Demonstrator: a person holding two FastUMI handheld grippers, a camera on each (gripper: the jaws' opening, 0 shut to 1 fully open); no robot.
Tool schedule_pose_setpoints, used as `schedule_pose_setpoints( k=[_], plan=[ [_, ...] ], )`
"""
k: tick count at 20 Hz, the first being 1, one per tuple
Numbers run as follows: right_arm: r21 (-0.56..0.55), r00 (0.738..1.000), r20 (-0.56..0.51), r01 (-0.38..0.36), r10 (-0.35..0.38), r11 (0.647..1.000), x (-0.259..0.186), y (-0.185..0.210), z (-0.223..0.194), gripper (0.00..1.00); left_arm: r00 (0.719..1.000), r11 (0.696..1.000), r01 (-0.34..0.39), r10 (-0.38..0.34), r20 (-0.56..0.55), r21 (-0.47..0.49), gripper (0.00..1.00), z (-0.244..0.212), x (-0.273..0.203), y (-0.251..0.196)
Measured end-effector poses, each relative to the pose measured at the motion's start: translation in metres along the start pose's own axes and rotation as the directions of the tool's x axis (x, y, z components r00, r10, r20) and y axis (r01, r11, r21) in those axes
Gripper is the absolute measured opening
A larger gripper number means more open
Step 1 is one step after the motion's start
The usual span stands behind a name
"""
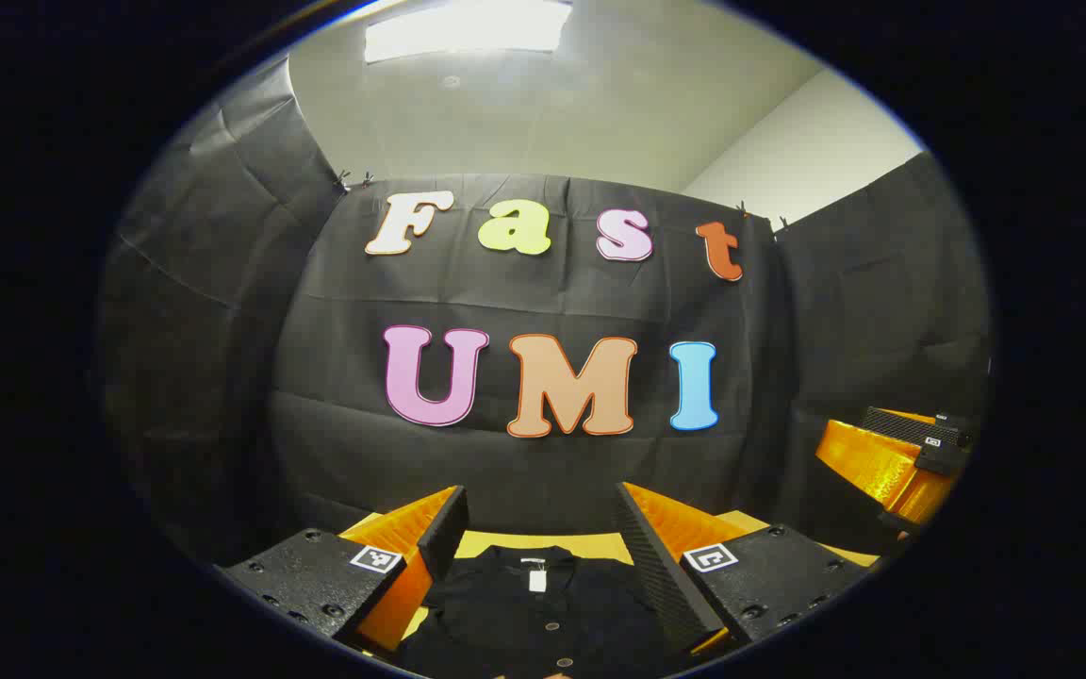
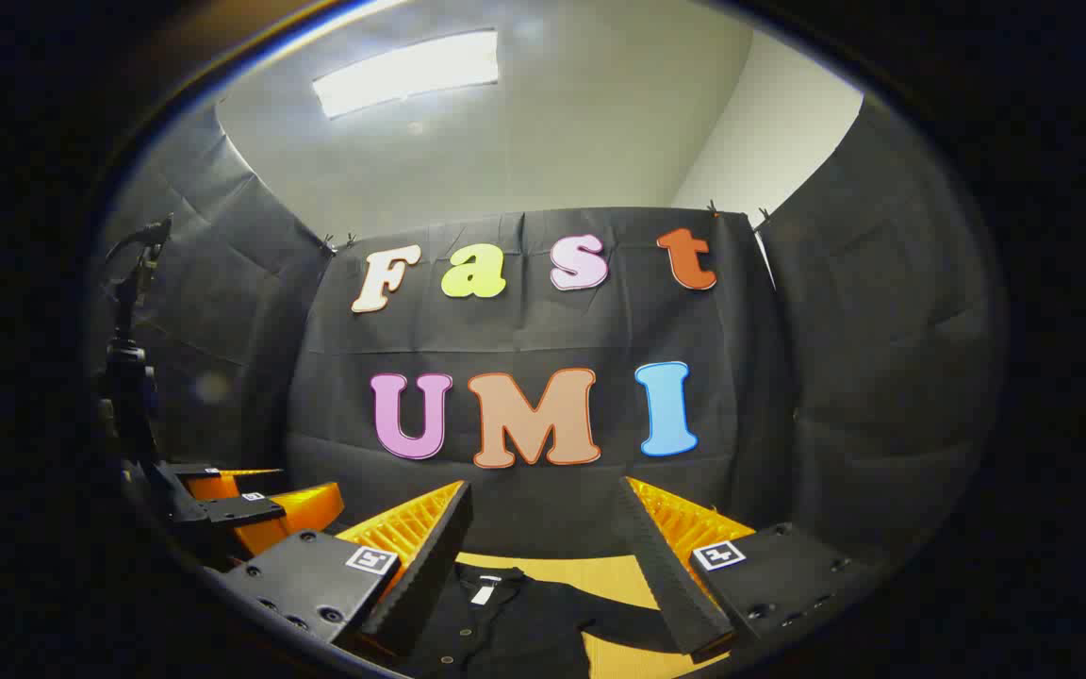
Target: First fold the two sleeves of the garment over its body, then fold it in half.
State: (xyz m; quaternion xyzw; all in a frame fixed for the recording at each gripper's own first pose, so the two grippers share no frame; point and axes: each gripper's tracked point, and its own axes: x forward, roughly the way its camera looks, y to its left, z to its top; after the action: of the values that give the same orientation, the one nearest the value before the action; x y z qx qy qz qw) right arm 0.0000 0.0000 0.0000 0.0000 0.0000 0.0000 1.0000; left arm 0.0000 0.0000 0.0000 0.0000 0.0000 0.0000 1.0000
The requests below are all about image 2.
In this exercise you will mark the black backdrop cloth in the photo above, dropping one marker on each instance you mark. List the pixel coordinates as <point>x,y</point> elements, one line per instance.
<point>524,330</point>

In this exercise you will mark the black button shirt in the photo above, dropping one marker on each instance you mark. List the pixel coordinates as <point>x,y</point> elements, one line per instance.
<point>505,632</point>

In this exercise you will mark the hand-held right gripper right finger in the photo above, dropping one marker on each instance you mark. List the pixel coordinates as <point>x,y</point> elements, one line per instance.
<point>666,566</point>

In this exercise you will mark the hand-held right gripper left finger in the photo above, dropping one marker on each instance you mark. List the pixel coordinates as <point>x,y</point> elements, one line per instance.
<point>420,585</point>

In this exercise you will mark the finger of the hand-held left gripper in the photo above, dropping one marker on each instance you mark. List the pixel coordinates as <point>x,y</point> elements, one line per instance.
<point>288,519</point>
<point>222,483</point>

